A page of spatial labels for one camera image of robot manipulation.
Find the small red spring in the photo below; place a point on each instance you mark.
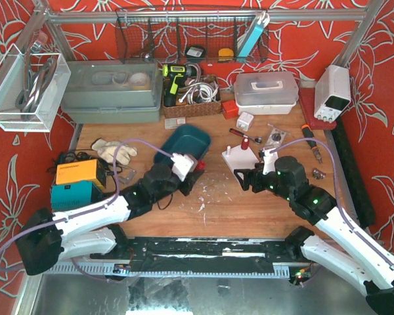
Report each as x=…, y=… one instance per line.
x=245, y=144

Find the yellow tape measure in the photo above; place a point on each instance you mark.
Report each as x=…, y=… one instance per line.
x=225, y=55

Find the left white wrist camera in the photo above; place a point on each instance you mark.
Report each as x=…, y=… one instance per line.
x=183, y=164

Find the white power plug adapter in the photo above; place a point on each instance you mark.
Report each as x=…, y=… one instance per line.
x=244, y=121

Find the metal bracket piece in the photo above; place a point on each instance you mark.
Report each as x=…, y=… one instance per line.
x=126, y=175

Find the white power supply unit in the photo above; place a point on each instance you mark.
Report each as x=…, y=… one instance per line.
x=332, y=93

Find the small metal parts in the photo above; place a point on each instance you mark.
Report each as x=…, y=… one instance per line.
x=318, y=174

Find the white work glove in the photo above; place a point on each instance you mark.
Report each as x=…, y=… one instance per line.
x=106, y=150

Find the red small box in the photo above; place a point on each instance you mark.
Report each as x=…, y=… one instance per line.
x=229, y=109

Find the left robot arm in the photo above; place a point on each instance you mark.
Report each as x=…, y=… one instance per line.
x=49, y=237

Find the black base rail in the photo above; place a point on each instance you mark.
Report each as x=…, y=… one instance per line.
x=202, y=255

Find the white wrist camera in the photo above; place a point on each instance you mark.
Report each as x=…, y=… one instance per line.
x=183, y=164
x=268, y=159

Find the white plastic case with handle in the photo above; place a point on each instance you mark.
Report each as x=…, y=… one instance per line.
x=266, y=93

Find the orange power box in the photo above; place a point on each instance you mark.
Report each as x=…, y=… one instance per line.
x=89, y=170

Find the red spool spring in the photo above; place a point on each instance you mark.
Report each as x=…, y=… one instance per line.
x=201, y=165

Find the teal plastic tray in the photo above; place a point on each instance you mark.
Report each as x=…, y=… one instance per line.
x=188, y=139

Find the grey plastic storage box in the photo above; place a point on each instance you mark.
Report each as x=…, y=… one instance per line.
x=109, y=91

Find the plastic bag with parts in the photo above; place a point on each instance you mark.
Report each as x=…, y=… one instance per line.
x=276, y=137

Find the black cable duct strip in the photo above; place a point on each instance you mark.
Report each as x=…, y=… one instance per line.
x=363, y=206

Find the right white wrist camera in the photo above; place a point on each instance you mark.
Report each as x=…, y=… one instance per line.
x=268, y=159

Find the teal power box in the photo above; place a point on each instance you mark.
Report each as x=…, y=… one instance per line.
x=65, y=197

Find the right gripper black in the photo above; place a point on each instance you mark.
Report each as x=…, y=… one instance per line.
x=252, y=178

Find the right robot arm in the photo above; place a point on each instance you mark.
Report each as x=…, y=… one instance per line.
x=360, y=261

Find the woven brown basket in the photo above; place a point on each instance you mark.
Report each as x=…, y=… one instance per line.
x=193, y=110

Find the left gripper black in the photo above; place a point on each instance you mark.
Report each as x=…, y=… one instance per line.
x=190, y=182

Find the orange black screwdriver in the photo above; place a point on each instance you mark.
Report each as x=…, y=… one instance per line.
x=307, y=133

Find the green yellow cordless drill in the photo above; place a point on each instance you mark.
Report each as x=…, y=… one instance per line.
x=177, y=75

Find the clear acrylic hanging box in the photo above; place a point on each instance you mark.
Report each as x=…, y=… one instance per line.
x=31, y=89

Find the white peg base plate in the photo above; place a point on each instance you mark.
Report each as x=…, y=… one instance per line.
x=237, y=158

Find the red handled ratchet wrench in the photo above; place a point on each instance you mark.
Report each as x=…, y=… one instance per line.
x=257, y=140

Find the clear small label bag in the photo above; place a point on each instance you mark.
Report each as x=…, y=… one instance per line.
x=173, y=123

